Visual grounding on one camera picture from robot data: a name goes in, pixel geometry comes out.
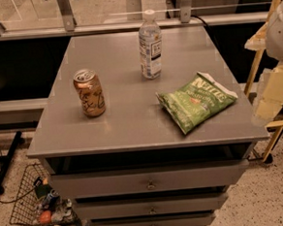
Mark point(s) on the bottom grey drawer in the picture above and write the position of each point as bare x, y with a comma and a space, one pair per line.
190, 219

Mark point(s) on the black floor stand leg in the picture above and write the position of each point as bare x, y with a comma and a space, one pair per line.
6, 159

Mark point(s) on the metal window railing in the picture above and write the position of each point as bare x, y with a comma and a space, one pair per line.
23, 19

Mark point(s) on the black wire basket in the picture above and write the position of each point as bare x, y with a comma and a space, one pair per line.
33, 189

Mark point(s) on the grey drawer cabinet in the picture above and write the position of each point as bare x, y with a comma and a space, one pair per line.
134, 132

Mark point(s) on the grey drawer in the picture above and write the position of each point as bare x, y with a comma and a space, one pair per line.
190, 219
137, 181
150, 206

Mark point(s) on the gold soda can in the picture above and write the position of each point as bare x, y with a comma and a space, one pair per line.
89, 90

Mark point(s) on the orange fruit in basket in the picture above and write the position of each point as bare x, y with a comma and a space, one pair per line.
45, 217

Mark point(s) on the blue can in basket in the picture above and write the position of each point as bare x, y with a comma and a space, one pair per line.
50, 199

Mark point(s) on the clear plastic water bottle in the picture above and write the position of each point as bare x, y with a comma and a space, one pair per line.
150, 46

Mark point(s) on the middle grey drawer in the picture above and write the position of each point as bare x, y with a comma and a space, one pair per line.
150, 206

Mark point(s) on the green jalapeno chip bag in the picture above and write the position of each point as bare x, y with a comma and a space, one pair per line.
196, 101

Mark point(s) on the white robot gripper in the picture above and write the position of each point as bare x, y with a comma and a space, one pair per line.
280, 33

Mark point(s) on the top grey drawer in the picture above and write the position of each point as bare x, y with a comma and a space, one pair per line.
137, 181

